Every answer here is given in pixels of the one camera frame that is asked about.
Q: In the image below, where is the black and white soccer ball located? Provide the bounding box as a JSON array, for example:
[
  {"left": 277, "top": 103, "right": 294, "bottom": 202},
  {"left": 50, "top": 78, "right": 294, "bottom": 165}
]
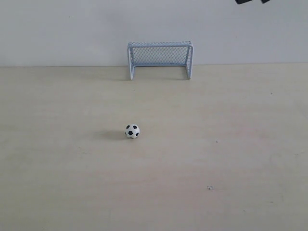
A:
[{"left": 125, "top": 124, "right": 140, "bottom": 139}]

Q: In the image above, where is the light blue mini soccer goal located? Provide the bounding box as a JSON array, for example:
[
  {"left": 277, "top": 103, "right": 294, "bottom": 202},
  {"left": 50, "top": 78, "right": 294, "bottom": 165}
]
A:
[{"left": 127, "top": 41, "right": 194, "bottom": 80}]

